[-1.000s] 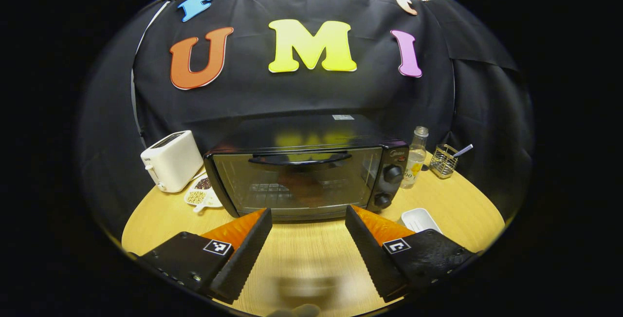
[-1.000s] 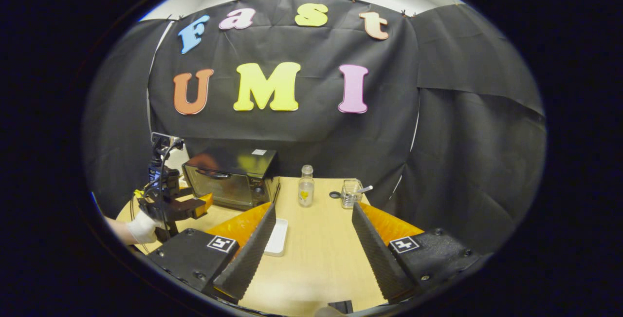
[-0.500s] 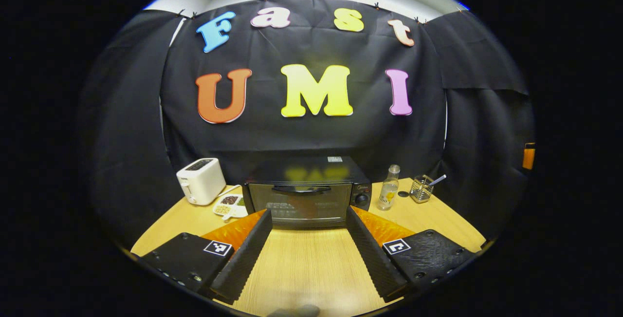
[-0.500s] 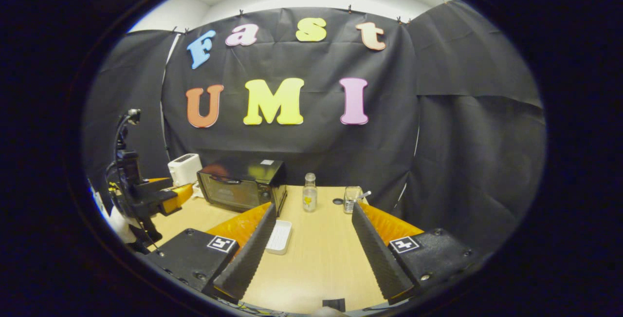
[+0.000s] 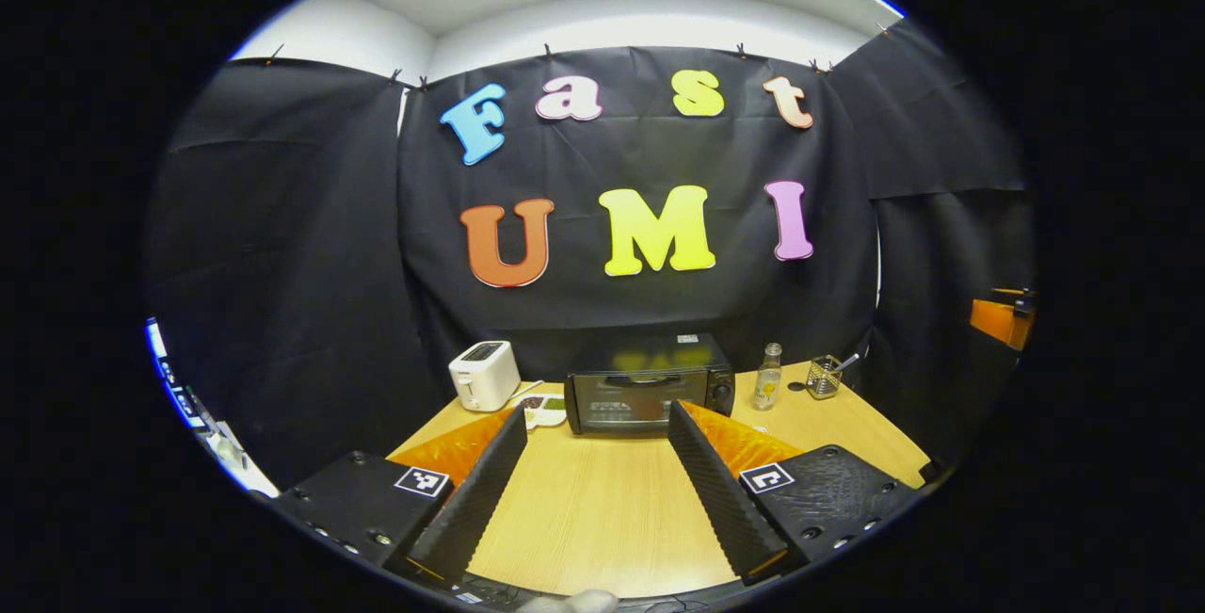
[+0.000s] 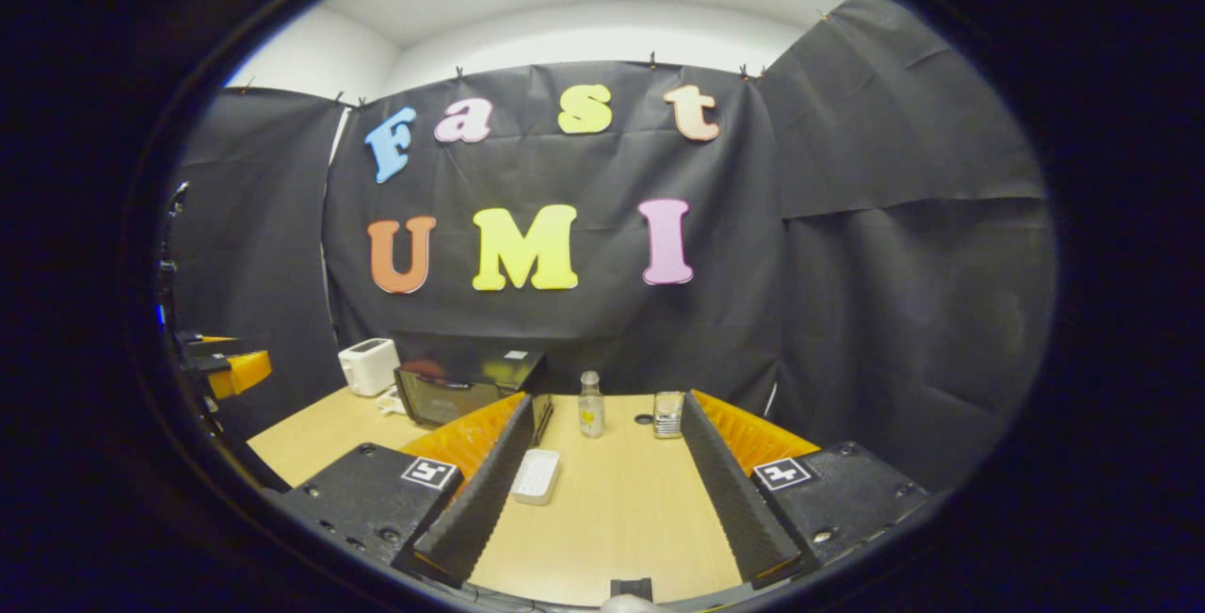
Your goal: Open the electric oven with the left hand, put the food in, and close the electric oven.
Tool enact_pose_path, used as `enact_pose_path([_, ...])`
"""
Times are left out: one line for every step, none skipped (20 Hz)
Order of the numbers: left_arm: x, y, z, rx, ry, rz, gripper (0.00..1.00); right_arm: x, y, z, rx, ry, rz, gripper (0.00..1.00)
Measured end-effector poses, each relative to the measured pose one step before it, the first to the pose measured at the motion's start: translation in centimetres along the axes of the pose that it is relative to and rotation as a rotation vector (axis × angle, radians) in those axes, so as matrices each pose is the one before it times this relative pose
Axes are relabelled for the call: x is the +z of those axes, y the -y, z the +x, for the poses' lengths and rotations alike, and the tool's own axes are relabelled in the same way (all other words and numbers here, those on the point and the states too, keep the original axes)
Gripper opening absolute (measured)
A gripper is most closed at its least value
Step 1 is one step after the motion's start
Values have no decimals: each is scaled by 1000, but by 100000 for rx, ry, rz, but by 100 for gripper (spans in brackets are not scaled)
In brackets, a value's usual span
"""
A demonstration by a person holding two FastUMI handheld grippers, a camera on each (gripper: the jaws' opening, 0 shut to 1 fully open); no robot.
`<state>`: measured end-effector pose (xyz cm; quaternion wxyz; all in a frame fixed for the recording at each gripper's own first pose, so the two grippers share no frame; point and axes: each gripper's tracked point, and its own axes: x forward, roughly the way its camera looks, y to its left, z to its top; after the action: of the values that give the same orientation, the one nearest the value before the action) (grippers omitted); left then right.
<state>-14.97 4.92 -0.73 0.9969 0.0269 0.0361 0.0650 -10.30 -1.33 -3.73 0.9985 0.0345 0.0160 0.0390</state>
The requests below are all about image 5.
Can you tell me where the black electric oven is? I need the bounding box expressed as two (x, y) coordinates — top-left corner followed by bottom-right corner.
(565, 332), (736, 436)

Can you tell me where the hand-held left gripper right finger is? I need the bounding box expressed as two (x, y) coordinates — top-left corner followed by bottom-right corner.
(667, 397), (920, 587)

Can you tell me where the black backdrop cloth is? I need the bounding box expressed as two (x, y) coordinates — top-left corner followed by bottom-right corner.
(146, 18), (1036, 492)

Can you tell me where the clear jar in wire holder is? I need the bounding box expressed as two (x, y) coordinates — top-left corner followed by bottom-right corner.
(805, 355), (844, 400)

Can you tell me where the clear bottle with yellow label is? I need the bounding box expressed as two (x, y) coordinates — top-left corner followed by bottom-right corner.
(753, 343), (783, 411)

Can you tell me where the white toaster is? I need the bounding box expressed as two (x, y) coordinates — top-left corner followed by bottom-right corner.
(448, 341), (522, 412)

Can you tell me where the white divided plate with beans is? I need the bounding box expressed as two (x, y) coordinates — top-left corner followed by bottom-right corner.
(513, 394), (568, 431)

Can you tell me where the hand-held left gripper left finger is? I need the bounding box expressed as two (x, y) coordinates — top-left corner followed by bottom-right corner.
(269, 405), (529, 589)

